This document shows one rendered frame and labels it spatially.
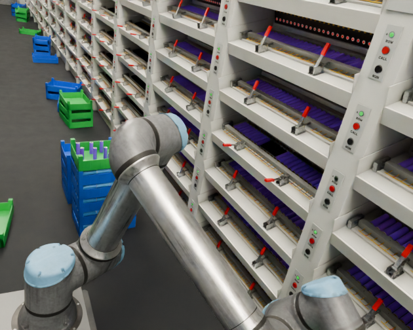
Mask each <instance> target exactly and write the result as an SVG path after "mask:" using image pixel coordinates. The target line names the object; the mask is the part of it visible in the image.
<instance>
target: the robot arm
mask: <svg viewBox="0 0 413 330"><path fill-rule="evenodd" d="M186 130H187V129H186V126H185V124H184V122H183V121H182V120H181V118H180V117H178V116H177V115H175V114H172V113H159V114H158V115H150V116H146V117H136V118H133V119H129V120H126V121H125V122H124V123H122V124H121V125H120V126H119V127H118V128H117V129H116V131H115V133H114V134H113V136H112V138H111V142H110V145H109V165H110V168H111V170H112V172H113V175H114V176H115V181H114V182H113V185H112V186H111V189H110V190H109V192H108V195H107V196H106V199H105V200H104V203H103V204H102V207H101V208H100V211H99V212H98V215H97V216H96V219H95V220H94V222H93V224H92V225H90V226H88V227H87V228H86V229H85V230H84V231H83V232H82V233H81V235H80V237H79V239H78V241H76V242H74V243H72V244H70V245H68V246H67V245H64V244H62V245H60V244H46V245H43V246H41V247H39V249H35V250H34V251H33V252H31V254H30V255H29V256H28V258H27V260H26V264H25V269H24V304H23V305H22V307H21V309H20V311H19V314H18V328H19V330H69V329H70V328H71V327H72V326H73V324H74V323H75V320H76V318H77V305H76V303H75V301H74V300H73V297H72V295H73V291H74V290H76V289H77V288H79V287H81V286H82V285H85V284H86V283H88V282H90V281H91V280H93V279H95V278H97V277H98V276H100V275H101V274H103V273H105V272H107V271H109V270H110V269H113V268H114V267H116V266H117V265H118V264H119V263H120V262H121V261H122V260H123V257H124V255H125V247H124V246H123V245H122V243H123V241H122V237H123V235H124V233H125V232H126V230H127V229H128V227H129V225H130V224H131V222H132V220H133V219H134V217H135V215H136V214H137V212H138V210H139V209H140V207H141V206H142V207H143V208H144V209H145V211H146V213H147V214H148V215H149V217H150V219H151V220H152V221H153V223H154V225H155V226H156V227H157V229H158V231H159V232H160V233H161V235H162V237H163V238H164V239H165V241H166V243H167V244H168V246H169V247H170V249H171V250H172V252H173V253H174V254H175V256H176V258H177V259H178V260H179V262H180V264H181V265H182V266H183V268H184V270H185V271H186V272H187V274H188V276H189V277H190V278H191V280H192V282H193V283H194V284H195V286H196V288H197V289H198V290H199V292H200V294H201V295H202V296H203V298H204V300H205V301H206V303H207V304H208V305H209V307H210V308H211V310H212V311H213V312H214V314H215V316H216V317H217V318H218V320H219V322H220V323H221V324H222V326H223V328H224V329H225V330H367V329H366V327H365V325H364V323H363V321H362V319H361V317H360V315H359V313H358V311H357V309H356V308H355V305H354V304H353V301H352V300H351V297H350V296H349V293H348V290H347V288H346V287H345V286H344V284H343V283H342V281H341V279H340V278H339V277H337V276H327V277H324V278H320V279H318V280H313V281H311V282H308V283H306V284H304V285H303V286H302V287H301V291H300V292H298V293H295V294H293V295H290V296H287V297H285V298H282V299H277V300H274V301H272V302H270V303H269V304H267V305H266V306H265V308H264V309H263V311H262V312H261V311H260V310H259V309H258V307H257V306H256V304H255V303H254V301H253V300H252V299H251V297H250V295H249V294H248V293H247V292H246V290H245V288H244V287H243V286H242V284H241V283H240V281H239V280H238V279H237V277H236V275H234V273H233V271H232V270H231V269H230V267H229V266H228V264H227V263H226V262H225V260H224V258H223V257H222V256H221V255H220V253H219V251H218V250H217V249H216V247H215V246H214V244H213V243H212V242H211V240H210V238H209V237H208V236H207V234H206V233H205V231H204V230H203V228H202V227H201V226H200V224H199V223H198V221H197V220H196V218H195V217H194V216H193V214H192V213H191V212H190V210H189V208H188V207H187V206H186V204H185V203H184V201H183V200H182V199H181V197H180V195H179V194H178V193H177V192H176V190H175V188H174V187H173V186H172V184H171V183H170V181H169V180H168V179H167V177H166V175H165V174H164V173H163V169H164V167H166V165H167V164H168V162H169V161H170V159H171V158H172V156H173V154H174V153H179V152H180V151H182V150H183V149H184V148H185V147H186V145H187V141H188V134H187V131H186Z"/></svg>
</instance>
